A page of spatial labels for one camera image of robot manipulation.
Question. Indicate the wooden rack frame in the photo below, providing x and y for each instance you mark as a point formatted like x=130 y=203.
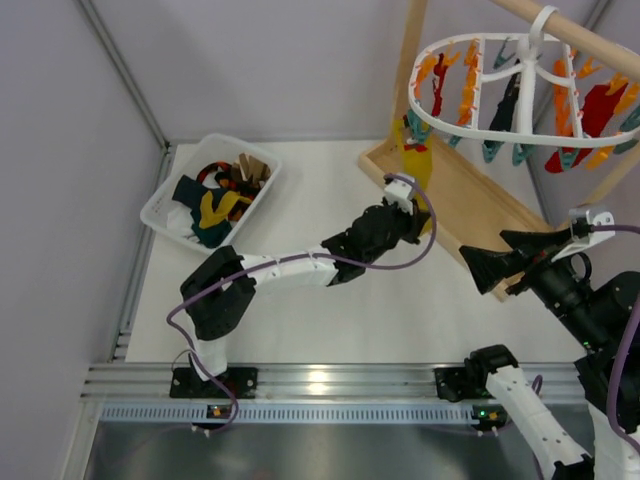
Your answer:
x=469 y=205

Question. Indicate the dark green sock in basket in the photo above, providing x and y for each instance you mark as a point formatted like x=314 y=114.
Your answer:
x=213 y=236

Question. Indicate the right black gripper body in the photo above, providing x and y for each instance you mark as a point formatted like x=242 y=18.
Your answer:
x=533 y=261

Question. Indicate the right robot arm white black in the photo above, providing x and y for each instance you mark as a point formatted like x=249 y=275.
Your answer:
x=602 y=329

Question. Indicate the dark navy hanging sock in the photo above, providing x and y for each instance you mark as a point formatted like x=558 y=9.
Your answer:
x=503 y=118

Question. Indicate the aluminium rail base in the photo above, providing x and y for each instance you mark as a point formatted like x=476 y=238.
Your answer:
x=285 y=393

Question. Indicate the argyle brown orange sock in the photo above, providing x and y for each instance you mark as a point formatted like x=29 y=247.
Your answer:
x=225 y=180

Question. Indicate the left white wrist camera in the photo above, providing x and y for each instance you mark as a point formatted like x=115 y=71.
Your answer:
x=398 y=192

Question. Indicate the white sock in basket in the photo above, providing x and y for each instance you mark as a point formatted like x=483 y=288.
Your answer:
x=180 y=218

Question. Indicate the white round clip hanger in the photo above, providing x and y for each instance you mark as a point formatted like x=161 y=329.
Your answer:
x=553 y=86

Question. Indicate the white plastic basket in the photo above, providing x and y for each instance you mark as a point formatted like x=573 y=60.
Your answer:
x=213 y=148

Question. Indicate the navy patterned sock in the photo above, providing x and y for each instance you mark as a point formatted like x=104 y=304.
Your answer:
x=189 y=192

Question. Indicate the red thin hanging sock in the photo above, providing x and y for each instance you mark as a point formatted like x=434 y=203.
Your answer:
x=439 y=74

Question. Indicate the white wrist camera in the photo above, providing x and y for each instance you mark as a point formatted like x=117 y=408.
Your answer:
x=398 y=192
x=583 y=221

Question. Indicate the mustard yellow sock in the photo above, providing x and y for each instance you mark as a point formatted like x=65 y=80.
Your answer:
x=214 y=211
x=413 y=141

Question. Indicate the tan brown striped sock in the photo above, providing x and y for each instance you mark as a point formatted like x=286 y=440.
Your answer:
x=250 y=170

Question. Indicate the red black striped sock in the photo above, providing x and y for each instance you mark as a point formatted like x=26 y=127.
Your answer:
x=216 y=169

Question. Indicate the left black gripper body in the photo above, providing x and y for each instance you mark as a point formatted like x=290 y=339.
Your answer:
x=409 y=226

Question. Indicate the red sock on right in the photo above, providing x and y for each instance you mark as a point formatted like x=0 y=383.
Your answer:
x=602 y=103

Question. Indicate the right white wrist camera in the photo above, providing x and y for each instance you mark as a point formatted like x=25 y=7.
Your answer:
x=583 y=221

